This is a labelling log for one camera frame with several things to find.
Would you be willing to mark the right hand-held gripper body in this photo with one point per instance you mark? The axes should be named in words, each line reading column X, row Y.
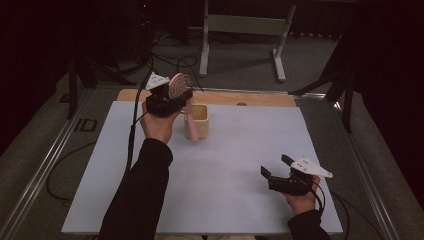
column 310, row 168

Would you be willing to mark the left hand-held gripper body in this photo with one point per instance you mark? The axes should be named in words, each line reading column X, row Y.
column 163, row 103

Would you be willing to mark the beige square cup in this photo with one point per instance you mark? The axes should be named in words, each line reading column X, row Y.
column 202, row 123

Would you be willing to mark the pink hairbrush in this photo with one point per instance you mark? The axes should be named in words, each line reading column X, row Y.
column 192, row 128

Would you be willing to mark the person's left hand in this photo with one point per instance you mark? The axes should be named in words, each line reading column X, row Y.
column 158, row 128

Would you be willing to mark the person's right hand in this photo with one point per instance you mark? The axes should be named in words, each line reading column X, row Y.
column 301, row 203

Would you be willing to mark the white table sheet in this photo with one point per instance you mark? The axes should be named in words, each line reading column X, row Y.
column 220, row 173

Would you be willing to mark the dark equipment with red light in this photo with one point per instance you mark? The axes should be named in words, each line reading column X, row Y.
column 144, row 26

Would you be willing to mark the black stand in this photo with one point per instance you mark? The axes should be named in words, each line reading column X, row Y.
column 347, row 100
column 72, row 90

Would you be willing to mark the grey metal stand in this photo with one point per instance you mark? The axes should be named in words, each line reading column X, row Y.
column 245, row 25

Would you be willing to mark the aluminium floor rail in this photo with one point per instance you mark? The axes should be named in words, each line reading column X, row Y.
column 43, row 170
column 366, row 186

